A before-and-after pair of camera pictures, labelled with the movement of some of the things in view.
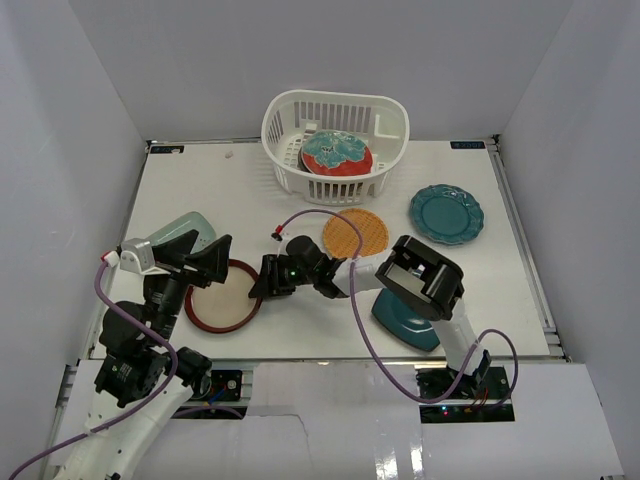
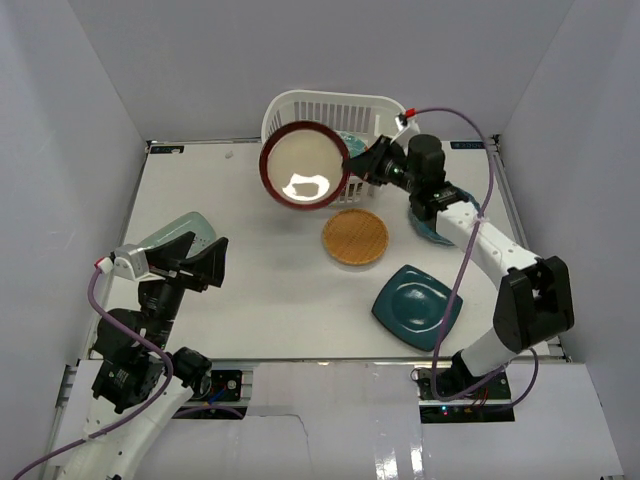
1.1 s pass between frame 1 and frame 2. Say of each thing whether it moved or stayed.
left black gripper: stayed
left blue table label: stayed
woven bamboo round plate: stayed
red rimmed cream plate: moved
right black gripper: moved
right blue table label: stayed
